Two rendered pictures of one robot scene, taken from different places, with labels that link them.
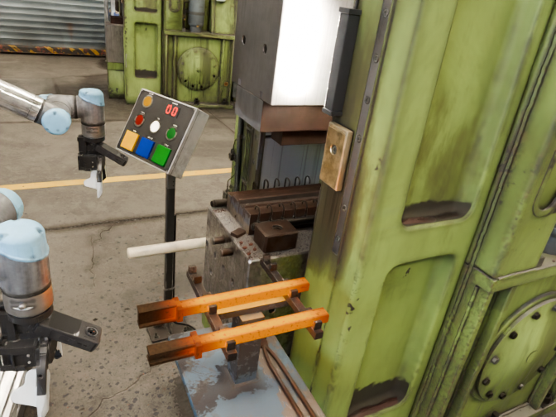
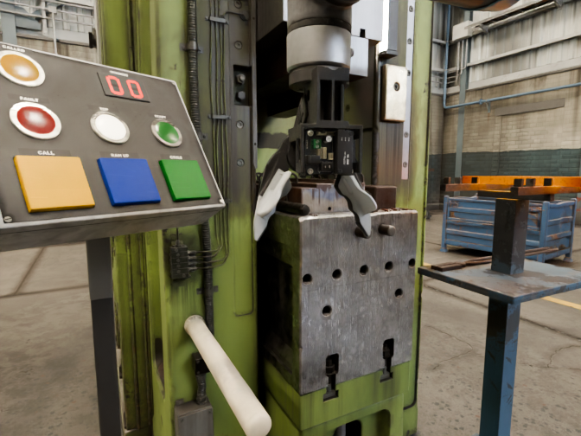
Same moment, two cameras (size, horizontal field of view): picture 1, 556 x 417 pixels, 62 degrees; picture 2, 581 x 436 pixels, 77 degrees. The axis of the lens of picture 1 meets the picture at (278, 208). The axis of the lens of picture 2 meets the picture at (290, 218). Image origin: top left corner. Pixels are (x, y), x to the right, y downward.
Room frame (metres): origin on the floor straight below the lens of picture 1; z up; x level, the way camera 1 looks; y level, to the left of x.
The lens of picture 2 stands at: (1.48, 1.11, 1.02)
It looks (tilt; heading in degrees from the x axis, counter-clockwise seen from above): 7 degrees down; 273
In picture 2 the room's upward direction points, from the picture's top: straight up
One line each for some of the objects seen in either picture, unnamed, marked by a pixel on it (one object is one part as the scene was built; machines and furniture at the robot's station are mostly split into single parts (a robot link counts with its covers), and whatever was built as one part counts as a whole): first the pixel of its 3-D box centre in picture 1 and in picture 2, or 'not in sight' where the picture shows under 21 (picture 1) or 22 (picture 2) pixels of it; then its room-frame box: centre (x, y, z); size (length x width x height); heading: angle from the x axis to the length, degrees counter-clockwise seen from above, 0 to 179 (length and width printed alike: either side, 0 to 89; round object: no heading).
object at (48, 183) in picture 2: (130, 141); (54, 183); (1.81, 0.65, 1.01); 0.07 x 0.05 x 0.07; 56
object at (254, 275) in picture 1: (290, 271); (309, 272); (1.48, -0.08, 0.69); 0.56 x 0.38 x 0.45; 121
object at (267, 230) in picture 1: (275, 236); (373, 196); (1.29, -0.01, 0.95); 0.12 x 0.08 x 0.06; 121
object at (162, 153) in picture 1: (161, 155); (184, 181); (1.69, 0.48, 1.01); 0.07 x 0.05 x 0.07; 56
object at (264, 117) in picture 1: (305, 107); (296, 72); (1.52, -0.04, 1.32); 0.42 x 0.20 x 0.10; 121
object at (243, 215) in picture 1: (290, 203); (296, 192); (1.52, -0.04, 0.96); 0.42 x 0.20 x 0.09; 121
